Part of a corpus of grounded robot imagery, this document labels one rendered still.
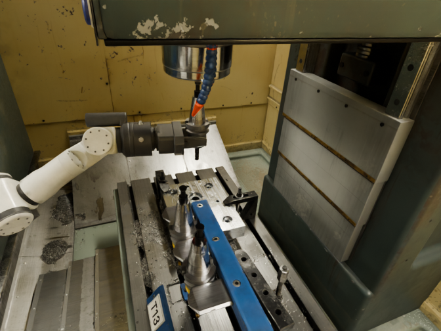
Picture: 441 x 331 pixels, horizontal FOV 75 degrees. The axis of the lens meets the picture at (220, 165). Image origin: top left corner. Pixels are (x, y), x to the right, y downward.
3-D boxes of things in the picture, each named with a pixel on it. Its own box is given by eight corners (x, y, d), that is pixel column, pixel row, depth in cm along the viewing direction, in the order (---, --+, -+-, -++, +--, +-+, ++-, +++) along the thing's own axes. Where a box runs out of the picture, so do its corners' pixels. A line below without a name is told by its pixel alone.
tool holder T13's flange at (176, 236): (201, 242, 62) (201, 233, 60) (172, 247, 60) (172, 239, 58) (193, 221, 66) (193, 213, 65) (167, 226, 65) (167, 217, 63)
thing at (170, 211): (165, 225, 64) (165, 222, 63) (160, 210, 68) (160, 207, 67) (195, 219, 66) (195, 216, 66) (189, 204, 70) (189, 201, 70)
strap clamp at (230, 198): (224, 224, 108) (226, 193, 100) (220, 219, 111) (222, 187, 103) (255, 217, 112) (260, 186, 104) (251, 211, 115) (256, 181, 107)
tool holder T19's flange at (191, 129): (210, 134, 74) (210, 126, 73) (186, 136, 73) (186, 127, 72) (206, 124, 79) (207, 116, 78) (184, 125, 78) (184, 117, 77)
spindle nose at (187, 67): (241, 80, 64) (246, 20, 57) (168, 83, 59) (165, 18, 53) (220, 62, 77) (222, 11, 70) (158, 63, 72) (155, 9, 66)
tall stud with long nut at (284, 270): (275, 301, 83) (283, 272, 76) (270, 292, 86) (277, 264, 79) (283, 298, 84) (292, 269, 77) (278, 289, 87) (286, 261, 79)
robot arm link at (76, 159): (119, 143, 70) (73, 177, 69) (123, 142, 79) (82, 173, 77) (102, 121, 69) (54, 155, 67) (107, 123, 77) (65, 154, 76)
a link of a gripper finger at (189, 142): (206, 146, 77) (182, 147, 75) (207, 135, 75) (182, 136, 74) (207, 149, 75) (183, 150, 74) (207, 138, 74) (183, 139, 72)
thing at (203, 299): (193, 318, 47) (193, 316, 46) (184, 291, 51) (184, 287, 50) (232, 305, 49) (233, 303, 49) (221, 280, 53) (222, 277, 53)
